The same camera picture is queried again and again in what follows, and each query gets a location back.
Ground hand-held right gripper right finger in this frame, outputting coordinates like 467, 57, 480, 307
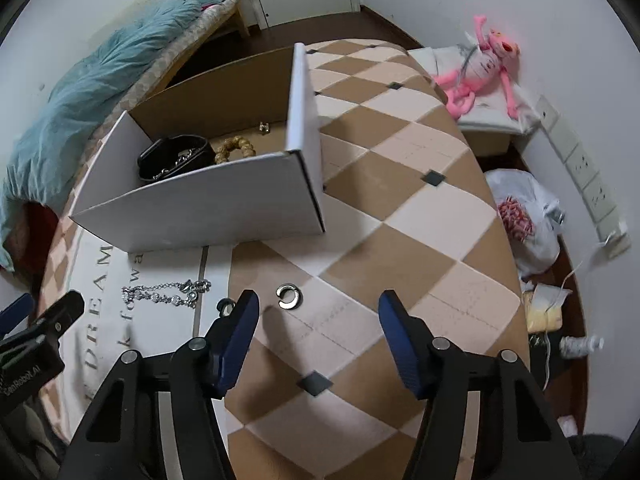
378, 290, 583, 480

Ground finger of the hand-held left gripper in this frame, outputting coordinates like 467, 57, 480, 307
0, 293, 36, 337
29, 289, 85, 347

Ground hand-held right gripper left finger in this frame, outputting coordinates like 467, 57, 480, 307
57, 289, 261, 480

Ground silver ear cuff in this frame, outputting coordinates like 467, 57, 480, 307
276, 285, 302, 309

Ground silver chain bracelet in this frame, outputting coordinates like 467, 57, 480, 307
121, 279, 212, 309

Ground white cardboard box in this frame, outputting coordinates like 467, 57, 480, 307
69, 42, 327, 254

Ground yellow packet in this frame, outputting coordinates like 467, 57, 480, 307
521, 283, 574, 334

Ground white plastic bag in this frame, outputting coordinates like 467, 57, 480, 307
484, 169, 564, 282

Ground red patterned cloth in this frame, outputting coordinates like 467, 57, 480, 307
496, 196, 536, 244

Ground white bottle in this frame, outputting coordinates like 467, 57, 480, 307
559, 335, 605, 360

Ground teal quilt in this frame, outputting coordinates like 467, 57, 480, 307
0, 0, 237, 272

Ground dark cloth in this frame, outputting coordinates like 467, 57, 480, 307
562, 432, 637, 480

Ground white pillow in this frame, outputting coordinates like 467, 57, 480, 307
409, 45, 544, 136

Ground pink plush toy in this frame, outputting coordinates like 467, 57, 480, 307
432, 15, 524, 121

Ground wooden bed with mattress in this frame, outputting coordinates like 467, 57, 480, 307
117, 0, 251, 107

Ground white cable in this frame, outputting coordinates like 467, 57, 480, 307
542, 259, 587, 392

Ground black leather studded bracelet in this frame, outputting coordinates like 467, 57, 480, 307
137, 134, 215, 184

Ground wooden bead bracelet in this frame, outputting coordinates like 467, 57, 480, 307
214, 136, 257, 165

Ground white wall socket strip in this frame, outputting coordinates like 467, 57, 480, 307
534, 95, 632, 261

